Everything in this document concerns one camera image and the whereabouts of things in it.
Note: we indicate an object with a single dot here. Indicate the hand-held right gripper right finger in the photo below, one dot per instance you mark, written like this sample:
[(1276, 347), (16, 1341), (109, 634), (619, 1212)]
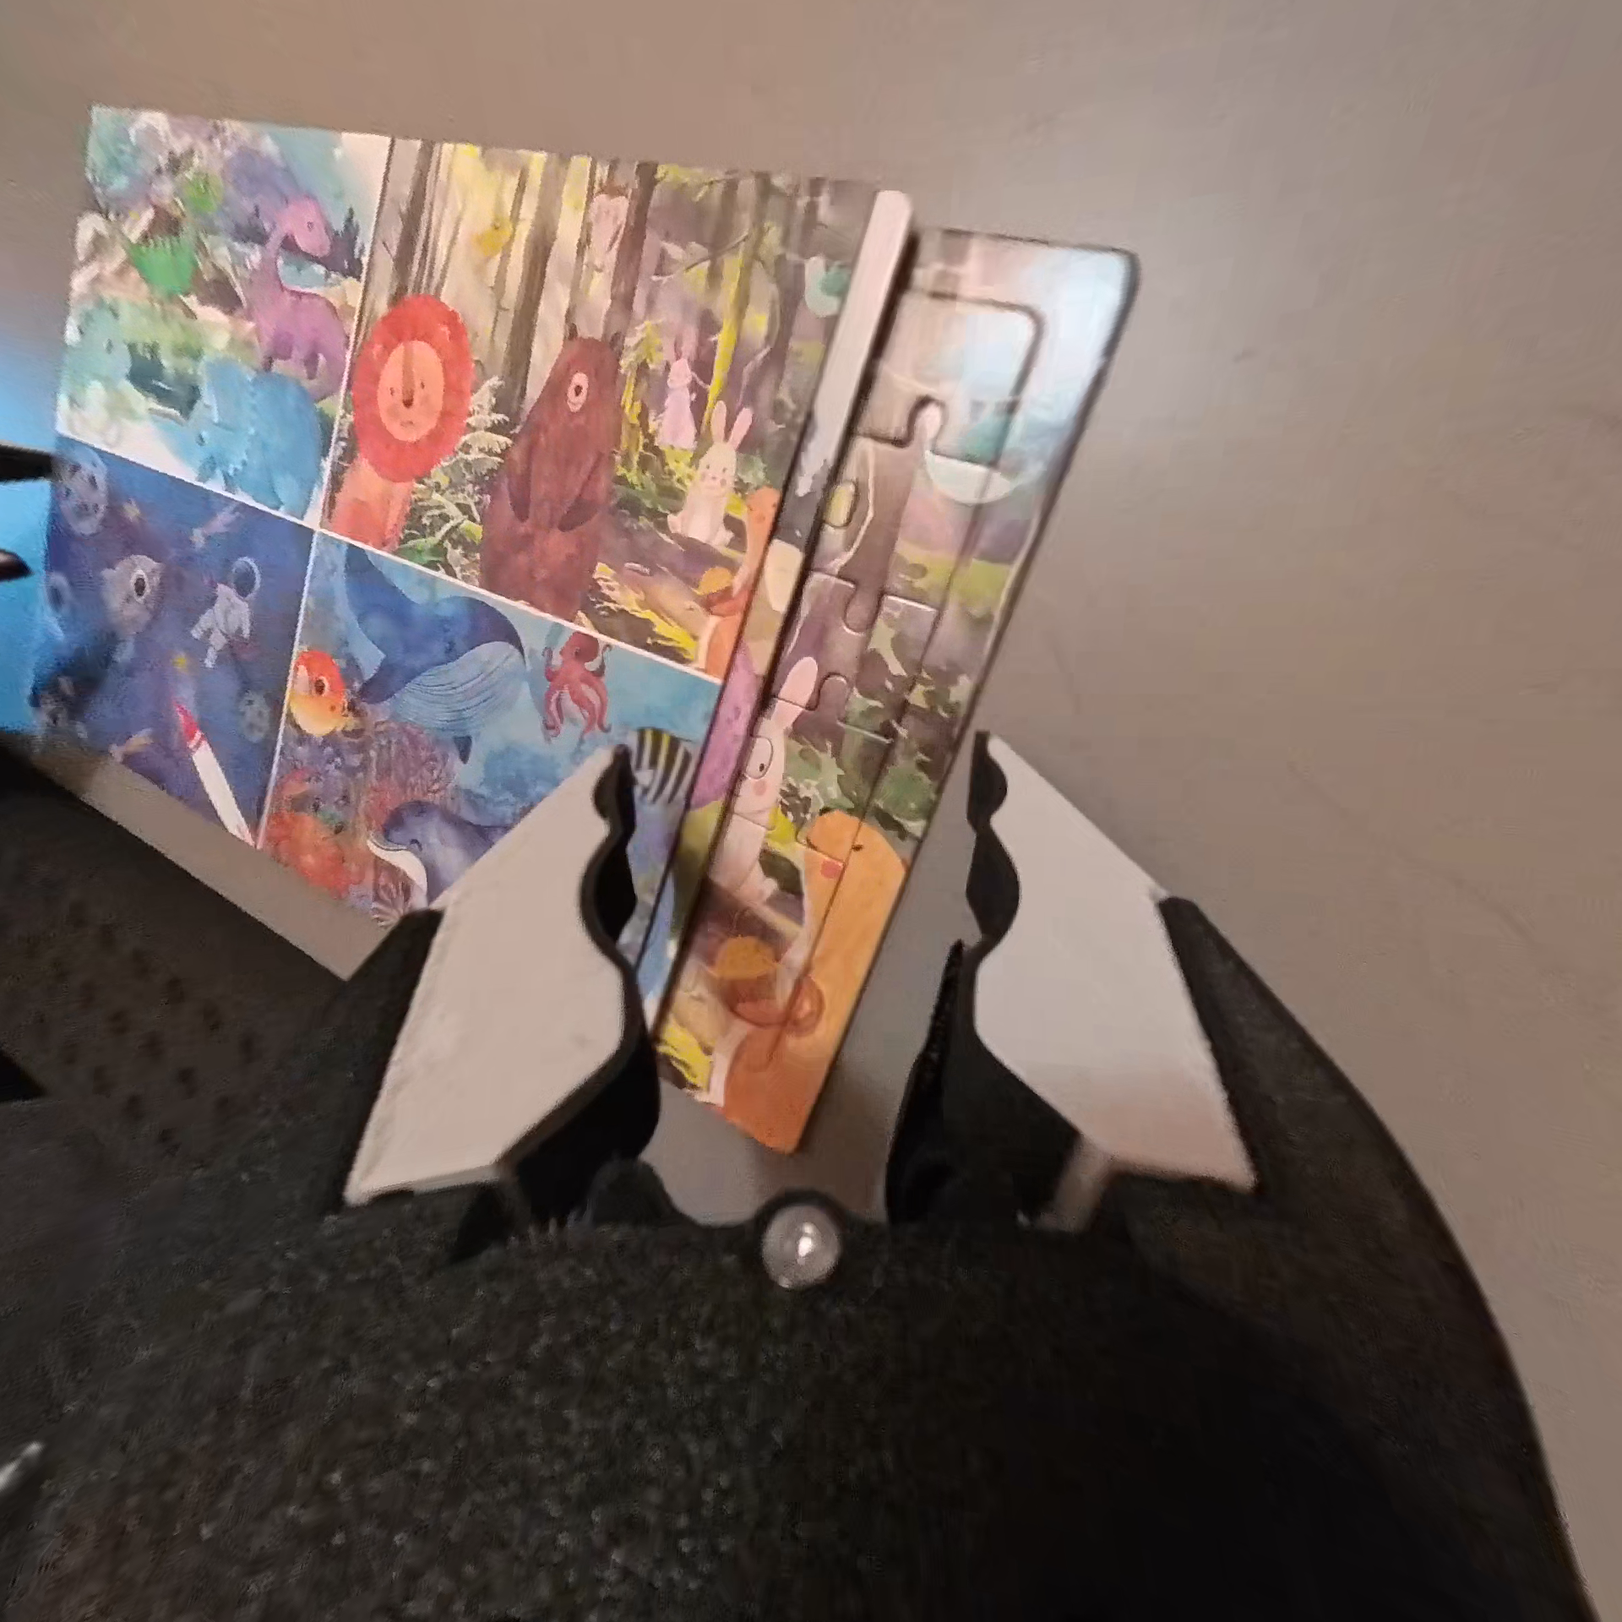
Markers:
[(1102, 1014)]

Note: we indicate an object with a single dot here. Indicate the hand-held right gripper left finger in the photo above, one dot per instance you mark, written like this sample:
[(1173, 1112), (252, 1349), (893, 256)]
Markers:
[(507, 1026)]

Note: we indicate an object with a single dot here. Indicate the forest puzzle board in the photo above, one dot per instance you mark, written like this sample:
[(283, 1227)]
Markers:
[(938, 609)]

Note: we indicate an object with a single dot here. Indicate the colourful puzzle box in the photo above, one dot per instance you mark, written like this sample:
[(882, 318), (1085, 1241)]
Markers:
[(443, 508)]

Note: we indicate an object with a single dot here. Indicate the grey desk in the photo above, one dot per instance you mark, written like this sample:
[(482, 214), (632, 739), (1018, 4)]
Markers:
[(1330, 443)]

